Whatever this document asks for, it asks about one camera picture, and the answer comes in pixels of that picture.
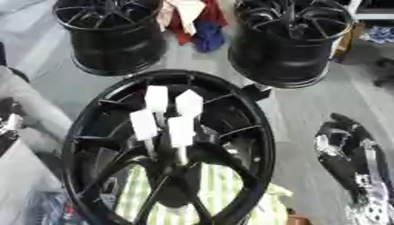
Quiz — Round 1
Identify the blue white patterned cloth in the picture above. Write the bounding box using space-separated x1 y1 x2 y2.
358 25 394 45

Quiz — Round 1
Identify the red white blue cloth pile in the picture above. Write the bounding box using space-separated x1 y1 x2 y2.
155 0 231 54

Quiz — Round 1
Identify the black bracket block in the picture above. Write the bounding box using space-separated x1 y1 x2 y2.
238 83 274 102

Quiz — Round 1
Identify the white furniture frame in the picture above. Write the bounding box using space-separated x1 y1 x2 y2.
346 0 394 22

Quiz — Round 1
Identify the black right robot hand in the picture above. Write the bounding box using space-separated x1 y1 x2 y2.
312 112 394 204

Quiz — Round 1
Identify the black spoked wheel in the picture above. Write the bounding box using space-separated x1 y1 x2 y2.
60 69 277 225

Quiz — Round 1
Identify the black wheel rim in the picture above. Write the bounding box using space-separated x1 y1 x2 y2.
226 0 356 90
50 0 170 77

